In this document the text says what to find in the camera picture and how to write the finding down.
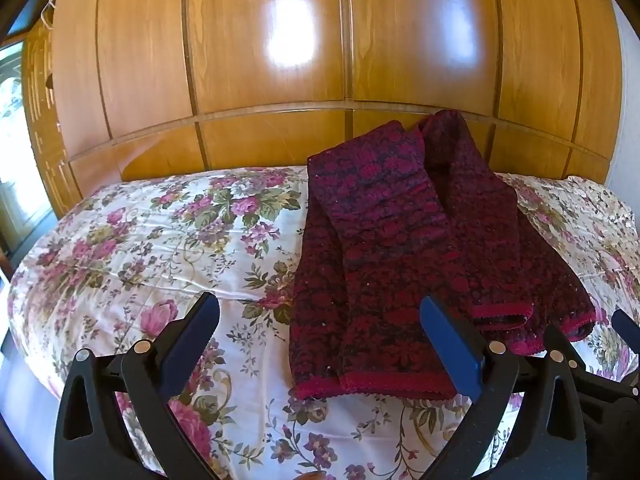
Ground floral bedspread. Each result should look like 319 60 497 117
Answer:
3 166 639 479

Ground wooden wardrobe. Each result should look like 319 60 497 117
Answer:
23 0 622 216

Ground window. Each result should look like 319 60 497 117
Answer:
0 42 52 255

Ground dark red knitted sweater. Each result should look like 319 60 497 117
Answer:
288 110 596 400

